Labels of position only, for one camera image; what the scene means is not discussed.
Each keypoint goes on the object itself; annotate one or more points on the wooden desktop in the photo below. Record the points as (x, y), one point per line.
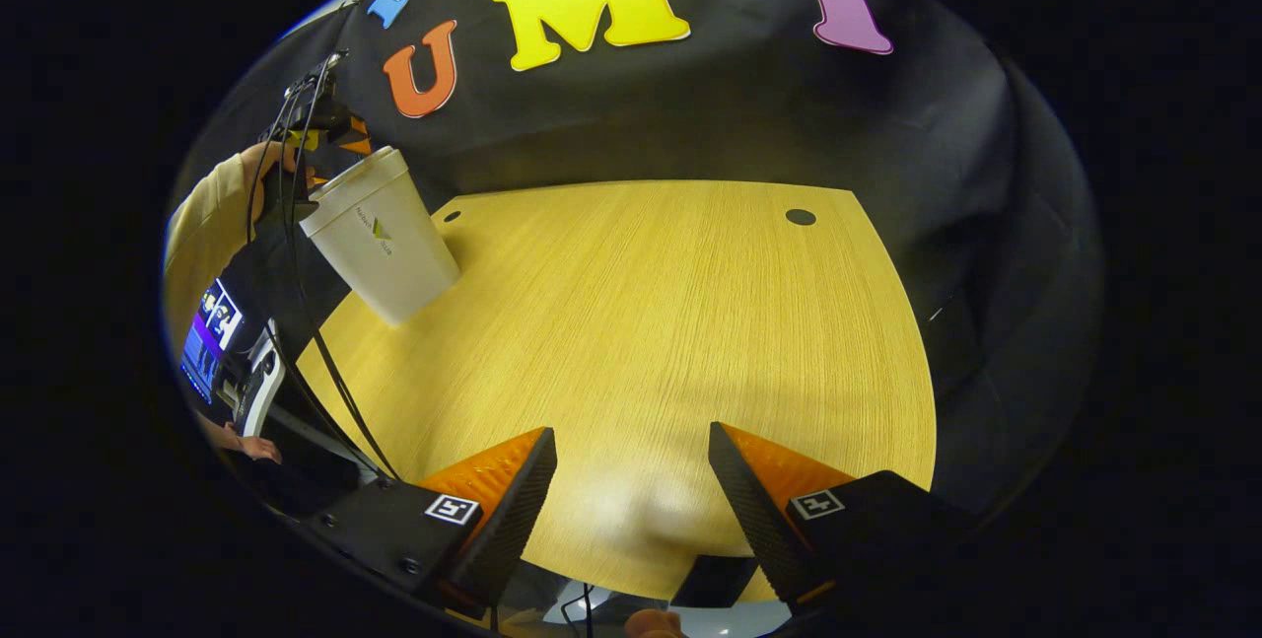
(641, 322)

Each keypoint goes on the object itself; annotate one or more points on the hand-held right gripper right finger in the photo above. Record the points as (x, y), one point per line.
(754, 525)

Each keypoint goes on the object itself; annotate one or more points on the white device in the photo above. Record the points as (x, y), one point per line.
(258, 391)

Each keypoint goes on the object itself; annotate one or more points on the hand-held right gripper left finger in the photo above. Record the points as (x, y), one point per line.
(518, 520)

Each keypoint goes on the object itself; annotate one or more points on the lit monitor screen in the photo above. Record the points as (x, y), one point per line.
(212, 332)

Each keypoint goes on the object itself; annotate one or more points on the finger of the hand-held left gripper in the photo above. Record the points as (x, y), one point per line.
(357, 140)

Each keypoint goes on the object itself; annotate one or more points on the white desktop garbage bin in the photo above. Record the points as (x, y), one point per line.
(385, 253)

